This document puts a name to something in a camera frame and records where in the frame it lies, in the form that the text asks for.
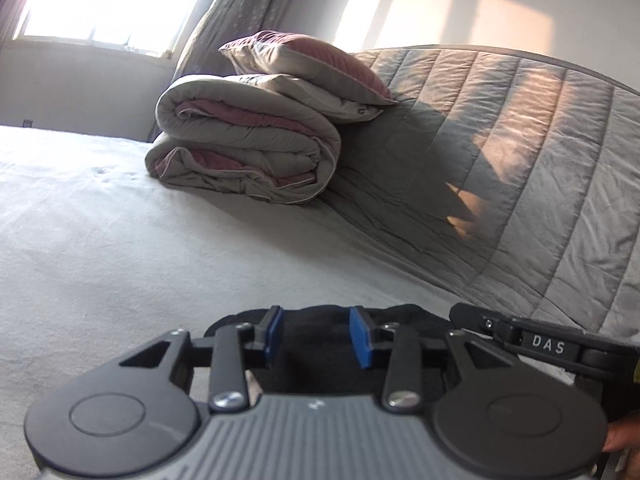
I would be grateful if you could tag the window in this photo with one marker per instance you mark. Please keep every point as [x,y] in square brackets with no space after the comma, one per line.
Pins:
[148,27]

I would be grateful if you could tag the grey pink pillow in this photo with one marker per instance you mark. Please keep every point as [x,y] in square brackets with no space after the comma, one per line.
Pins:
[310,71]

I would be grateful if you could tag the grey bed sheet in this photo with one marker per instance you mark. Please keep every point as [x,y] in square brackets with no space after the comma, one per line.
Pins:
[97,256]

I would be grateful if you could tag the person's right hand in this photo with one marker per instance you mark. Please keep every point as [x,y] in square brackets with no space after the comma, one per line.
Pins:
[624,434]

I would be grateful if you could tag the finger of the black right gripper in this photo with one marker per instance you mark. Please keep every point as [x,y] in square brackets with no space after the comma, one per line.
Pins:
[480,321]

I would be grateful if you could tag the black t-shirt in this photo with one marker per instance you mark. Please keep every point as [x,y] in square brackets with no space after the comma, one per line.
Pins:
[316,354]

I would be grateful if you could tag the grey curtain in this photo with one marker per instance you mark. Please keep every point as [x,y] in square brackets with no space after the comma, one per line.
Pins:
[224,21]

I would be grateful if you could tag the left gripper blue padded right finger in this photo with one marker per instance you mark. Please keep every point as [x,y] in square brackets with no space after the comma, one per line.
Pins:
[372,343]

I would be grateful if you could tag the folded grey pink duvet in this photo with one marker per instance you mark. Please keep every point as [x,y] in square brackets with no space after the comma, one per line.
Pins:
[227,136]

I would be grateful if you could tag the grey quilted headboard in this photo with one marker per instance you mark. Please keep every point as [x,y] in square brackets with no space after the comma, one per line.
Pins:
[507,177]

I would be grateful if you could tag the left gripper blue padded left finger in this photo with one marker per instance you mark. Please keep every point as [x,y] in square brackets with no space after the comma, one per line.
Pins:
[264,344]

